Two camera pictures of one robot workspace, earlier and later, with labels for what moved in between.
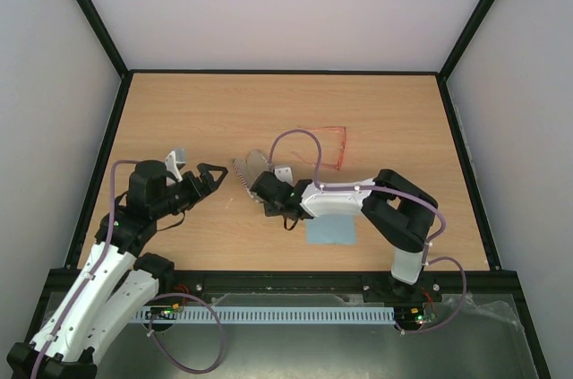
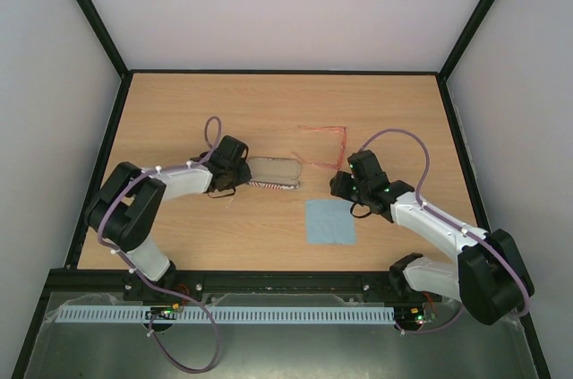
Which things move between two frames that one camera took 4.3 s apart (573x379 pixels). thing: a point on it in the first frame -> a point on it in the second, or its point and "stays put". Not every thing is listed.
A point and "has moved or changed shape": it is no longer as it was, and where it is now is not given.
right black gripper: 259,184 -> 342,185
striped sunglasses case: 250,169 has moved or changed shape
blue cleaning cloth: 340,229 stays put
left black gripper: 200,190 -> 244,175
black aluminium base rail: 345,287 stays put
